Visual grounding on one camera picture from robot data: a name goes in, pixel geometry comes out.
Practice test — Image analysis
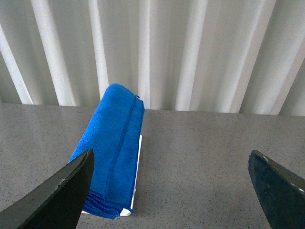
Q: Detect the white towel rack with wooden bars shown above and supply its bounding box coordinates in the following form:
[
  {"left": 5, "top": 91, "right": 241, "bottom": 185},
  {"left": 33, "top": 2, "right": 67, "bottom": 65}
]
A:
[{"left": 81, "top": 135, "right": 143, "bottom": 217}]

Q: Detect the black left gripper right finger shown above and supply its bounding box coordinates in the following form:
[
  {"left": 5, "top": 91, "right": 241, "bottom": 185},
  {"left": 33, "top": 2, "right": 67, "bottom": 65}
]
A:
[{"left": 248, "top": 150, "right": 305, "bottom": 229}]

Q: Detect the blue microfiber cloth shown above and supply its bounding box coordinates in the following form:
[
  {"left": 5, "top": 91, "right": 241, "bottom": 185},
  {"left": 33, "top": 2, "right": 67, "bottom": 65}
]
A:
[{"left": 70, "top": 83, "right": 145, "bottom": 219}]

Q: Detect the white pleated curtain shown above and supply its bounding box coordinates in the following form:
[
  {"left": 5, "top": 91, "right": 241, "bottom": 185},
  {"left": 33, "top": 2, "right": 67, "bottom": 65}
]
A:
[{"left": 0, "top": 0, "right": 305, "bottom": 116}]

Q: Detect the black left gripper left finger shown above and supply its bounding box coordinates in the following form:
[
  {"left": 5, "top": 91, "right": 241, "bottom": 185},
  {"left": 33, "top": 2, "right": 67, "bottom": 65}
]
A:
[{"left": 0, "top": 149, "right": 94, "bottom": 229}]

